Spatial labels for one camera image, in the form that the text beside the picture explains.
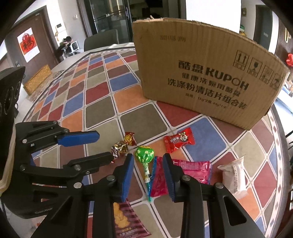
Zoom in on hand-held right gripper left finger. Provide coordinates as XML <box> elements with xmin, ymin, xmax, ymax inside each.
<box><xmin>30</xmin><ymin>153</ymin><xmax>135</xmax><ymax>238</ymax></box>

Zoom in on pink snack packet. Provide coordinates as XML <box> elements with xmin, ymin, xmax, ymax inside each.
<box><xmin>170</xmin><ymin>159</ymin><xmax>212</xmax><ymax>185</ymax></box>

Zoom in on dark interior door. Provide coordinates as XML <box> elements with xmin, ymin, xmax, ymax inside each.
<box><xmin>253</xmin><ymin>5</ymin><xmax>274</xmax><ymax>52</ymax></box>

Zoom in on white snack packet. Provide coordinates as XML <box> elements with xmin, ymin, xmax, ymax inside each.
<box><xmin>217</xmin><ymin>156</ymin><xmax>249</xmax><ymax>199</ymax></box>

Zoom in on red snack packet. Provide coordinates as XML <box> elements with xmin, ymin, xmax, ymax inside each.
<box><xmin>148</xmin><ymin>156</ymin><xmax>168</xmax><ymax>198</ymax></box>

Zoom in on yellow woven tissue box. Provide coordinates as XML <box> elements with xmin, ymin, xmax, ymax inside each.
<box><xmin>23</xmin><ymin>64</ymin><xmax>53</xmax><ymax>95</ymax></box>

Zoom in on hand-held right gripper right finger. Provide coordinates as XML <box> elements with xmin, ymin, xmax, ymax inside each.
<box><xmin>162</xmin><ymin>153</ymin><xmax>259</xmax><ymax>238</ymax></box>

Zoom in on colourful checkered table mat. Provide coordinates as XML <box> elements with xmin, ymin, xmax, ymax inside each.
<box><xmin>22</xmin><ymin>49</ymin><xmax>286</xmax><ymax>238</ymax></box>

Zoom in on dark framed sliding glass door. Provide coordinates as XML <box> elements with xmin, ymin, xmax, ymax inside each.
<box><xmin>77</xmin><ymin>0</ymin><xmax>186</xmax><ymax>44</ymax></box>

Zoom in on brown entry door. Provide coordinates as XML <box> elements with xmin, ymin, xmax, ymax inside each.
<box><xmin>0</xmin><ymin>6</ymin><xmax>58</xmax><ymax>69</ymax></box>

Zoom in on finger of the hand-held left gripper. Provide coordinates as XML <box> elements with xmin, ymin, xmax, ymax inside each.
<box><xmin>16</xmin><ymin>152</ymin><xmax>114</xmax><ymax>183</ymax></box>
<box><xmin>15</xmin><ymin>120</ymin><xmax>100</xmax><ymax>151</ymax></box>

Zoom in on grey dining chair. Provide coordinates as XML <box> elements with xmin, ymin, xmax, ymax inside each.
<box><xmin>84</xmin><ymin>29</ymin><xmax>119</xmax><ymax>52</ymax></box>

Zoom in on brown cardboard box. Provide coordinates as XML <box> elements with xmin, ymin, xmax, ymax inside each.
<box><xmin>132</xmin><ymin>17</ymin><xmax>291</xmax><ymax>131</ymax></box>

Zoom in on red candy packet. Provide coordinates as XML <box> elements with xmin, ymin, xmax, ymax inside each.
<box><xmin>164</xmin><ymin>127</ymin><xmax>195</xmax><ymax>154</ymax></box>

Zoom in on gold and red candy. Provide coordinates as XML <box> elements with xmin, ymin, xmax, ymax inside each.
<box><xmin>124</xmin><ymin>131</ymin><xmax>137</xmax><ymax>146</ymax></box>

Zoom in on red and white door poster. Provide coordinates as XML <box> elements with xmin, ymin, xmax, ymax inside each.
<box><xmin>17</xmin><ymin>27</ymin><xmax>40</xmax><ymax>63</ymax></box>

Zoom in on dark slatted wall panel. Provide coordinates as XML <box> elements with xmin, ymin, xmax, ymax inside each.
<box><xmin>273</xmin><ymin>11</ymin><xmax>293</xmax><ymax>69</ymax></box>

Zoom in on green spotted lollipop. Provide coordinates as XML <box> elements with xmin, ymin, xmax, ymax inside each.
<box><xmin>136</xmin><ymin>145</ymin><xmax>155</xmax><ymax>203</ymax></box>

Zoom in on maroon biscuit packet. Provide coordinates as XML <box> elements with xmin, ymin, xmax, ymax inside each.
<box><xmin>112</xmin><ymin>199</ymin><xmax>152</xmax><ymax>238</ymax></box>

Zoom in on white shoe rack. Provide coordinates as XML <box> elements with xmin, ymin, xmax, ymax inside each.
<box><xmin>56</xmin><ymin>35</ymin><xmax>80</xmax><ymax>61</ymax></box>

